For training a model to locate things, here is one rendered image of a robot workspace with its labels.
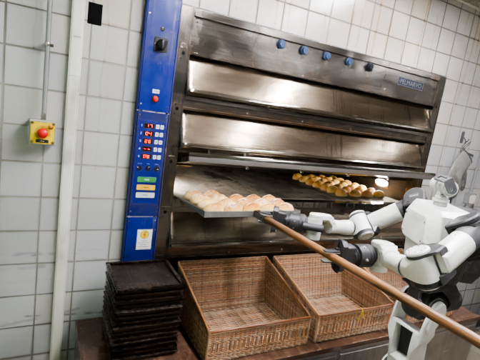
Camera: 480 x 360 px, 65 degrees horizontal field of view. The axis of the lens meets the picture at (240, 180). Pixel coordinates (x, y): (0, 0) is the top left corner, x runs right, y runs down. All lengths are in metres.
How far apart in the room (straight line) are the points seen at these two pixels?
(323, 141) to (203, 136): 0.78
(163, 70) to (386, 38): 1.43
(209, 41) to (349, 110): 0.97
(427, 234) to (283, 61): 1.15
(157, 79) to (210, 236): 0.86
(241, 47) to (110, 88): 0.69
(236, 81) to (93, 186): 0.87
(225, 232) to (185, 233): 0.23
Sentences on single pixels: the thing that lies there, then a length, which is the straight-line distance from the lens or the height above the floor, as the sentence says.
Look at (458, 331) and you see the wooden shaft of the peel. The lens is 1.20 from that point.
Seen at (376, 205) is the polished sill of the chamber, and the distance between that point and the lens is 2.78.
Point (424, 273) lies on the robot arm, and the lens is 1.36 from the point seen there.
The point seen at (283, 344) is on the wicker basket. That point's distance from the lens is 1.99.
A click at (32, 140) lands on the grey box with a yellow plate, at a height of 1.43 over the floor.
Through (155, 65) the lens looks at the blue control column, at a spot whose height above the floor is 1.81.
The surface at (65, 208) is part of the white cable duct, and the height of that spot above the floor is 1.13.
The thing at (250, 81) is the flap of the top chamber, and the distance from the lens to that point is 2.05.
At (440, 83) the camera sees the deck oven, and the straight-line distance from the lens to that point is 3.05.
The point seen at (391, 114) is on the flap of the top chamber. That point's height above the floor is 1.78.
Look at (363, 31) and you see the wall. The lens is 2.51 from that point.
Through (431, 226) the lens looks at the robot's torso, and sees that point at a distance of 1.64.
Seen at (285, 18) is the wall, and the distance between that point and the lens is 2.17.
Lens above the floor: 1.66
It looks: 10 degrees down
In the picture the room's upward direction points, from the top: 8 degrees clockwise
